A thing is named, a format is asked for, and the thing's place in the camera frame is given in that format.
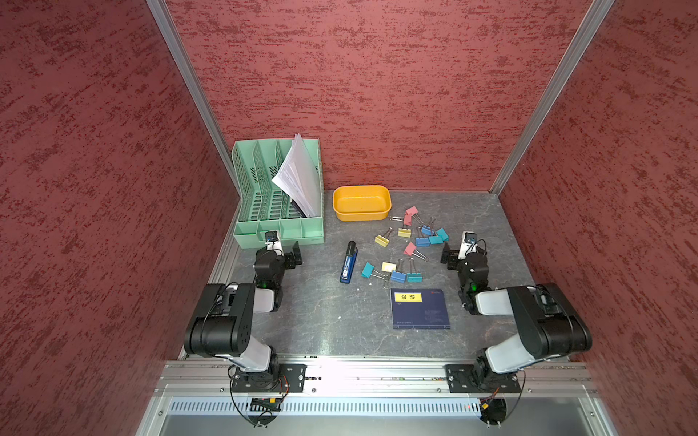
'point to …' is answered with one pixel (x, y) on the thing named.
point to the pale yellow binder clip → (388, 267)
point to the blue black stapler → (349, 263)
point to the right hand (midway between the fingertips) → (458, 246)
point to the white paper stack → (298, 176)
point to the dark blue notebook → (419, 309)
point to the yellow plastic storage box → (362, 203)
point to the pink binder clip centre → (412, 250)
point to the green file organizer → (264, 205)
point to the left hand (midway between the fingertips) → (284, 247)
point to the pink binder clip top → (410, 213)
